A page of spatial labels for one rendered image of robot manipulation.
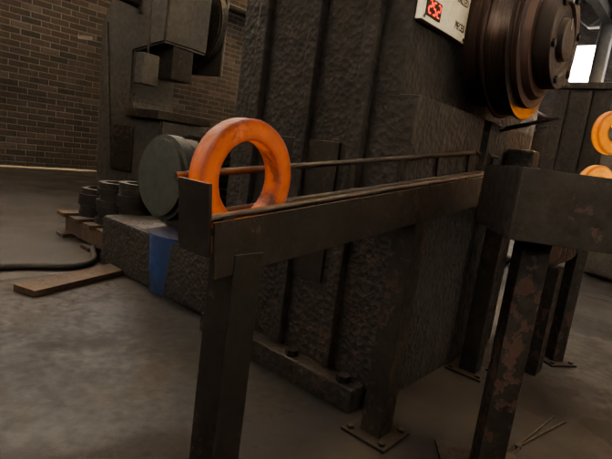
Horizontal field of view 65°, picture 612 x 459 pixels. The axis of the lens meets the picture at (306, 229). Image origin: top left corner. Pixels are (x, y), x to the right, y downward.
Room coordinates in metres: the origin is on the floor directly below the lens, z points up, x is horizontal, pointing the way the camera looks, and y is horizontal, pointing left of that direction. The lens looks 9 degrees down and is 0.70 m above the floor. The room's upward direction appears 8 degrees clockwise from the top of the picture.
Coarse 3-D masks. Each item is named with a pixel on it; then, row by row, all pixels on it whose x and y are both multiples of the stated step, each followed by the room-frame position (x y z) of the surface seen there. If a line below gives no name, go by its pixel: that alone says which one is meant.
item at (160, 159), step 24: (168, 144) 2.09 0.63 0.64; (192, 144) 2.15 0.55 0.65; (144, 168) 2.20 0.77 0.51; (168, 168) 2.07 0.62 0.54; (144, 192) 2.19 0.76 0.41; (168, 192) 2.07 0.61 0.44; (120, 216) 2.35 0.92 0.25; (144, 216) 2.44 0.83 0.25; (168, 216) 2.09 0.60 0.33; (120, 240) 2.22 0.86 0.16; (144, 240) 2.09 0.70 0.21; (120, 264) 2.21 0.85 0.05; (144, 264) 2.08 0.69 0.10; (168, 264) 1.96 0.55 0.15; (192, 264) 1.86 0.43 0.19; (168, 288) 1.95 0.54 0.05; (192, 288) 1.85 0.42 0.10
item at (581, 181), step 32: (480, 192) 1.16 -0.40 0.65; (512, 192) 0.93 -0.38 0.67; (544, 192) 0.90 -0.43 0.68; (576, 192) 0.90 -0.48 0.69; (608, 192) 0.89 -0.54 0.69; (512, 224) 0.90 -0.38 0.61; (544, 224) 0.90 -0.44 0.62; (576, 224) 0.89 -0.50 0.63; (608, 224) 0.89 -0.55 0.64; (512, 256) 1.07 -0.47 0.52; (544, 256) 1.02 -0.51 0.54; (512, 288) 1.03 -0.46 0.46; (512, 320) 1.02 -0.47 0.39; (512, 352) 1.02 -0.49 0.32; (512, 384) 1.02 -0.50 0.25; (480, 416) 1.06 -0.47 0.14; (512, 416) 1.02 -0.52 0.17; (448, 448) 1.12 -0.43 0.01; (480, 448) 1.02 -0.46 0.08
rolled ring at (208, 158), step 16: (224, 128) 0.71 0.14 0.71; (240, 128) 0.73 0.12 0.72; (256, 128) 0.75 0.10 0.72; (272, 128) 0.78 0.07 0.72; (208, 144) 0.70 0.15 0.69; (224, 144) 0.71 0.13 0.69; (256, 144) 0.78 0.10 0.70; (272, 144) 0.78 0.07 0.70; (192, 160) 0.70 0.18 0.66; (208, 160) 0.69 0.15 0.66; (272, 160) 0.80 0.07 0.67; (288, 160) 0.81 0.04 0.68; (192, 176) 0.69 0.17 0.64; (208, 176) 0.69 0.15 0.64; (272, 176) 0.81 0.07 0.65; (288, 176) 0.82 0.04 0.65; (272, 192) 0.80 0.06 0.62; (224, 208) 0.72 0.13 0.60
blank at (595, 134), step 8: (608, 112) 1.82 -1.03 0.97; (600, 120) 1.80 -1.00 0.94; (608, 120) 1.80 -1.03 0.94; (592, 128) 1.82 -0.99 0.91; (600, 128) 1.80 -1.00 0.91; (608, 128) 1.81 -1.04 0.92; (592, 136) 1.82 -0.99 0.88; (600, 136) 1.80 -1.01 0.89; (600, 144) 1.80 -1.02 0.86; (608, 144) 1.81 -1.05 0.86; (600, 152) 1.83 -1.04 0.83; (608, 152) 1.81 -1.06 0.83
